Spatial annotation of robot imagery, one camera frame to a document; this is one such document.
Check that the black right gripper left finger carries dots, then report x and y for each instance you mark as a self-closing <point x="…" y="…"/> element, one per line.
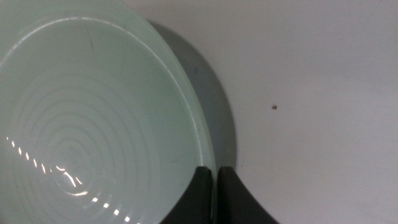
<point x="194" y="202"/>

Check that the pale green shallow bowl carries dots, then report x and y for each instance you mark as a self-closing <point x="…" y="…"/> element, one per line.
<point x="93" y="118"/>

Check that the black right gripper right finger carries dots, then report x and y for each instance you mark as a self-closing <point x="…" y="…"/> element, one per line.
<point x="233" y="202"/>

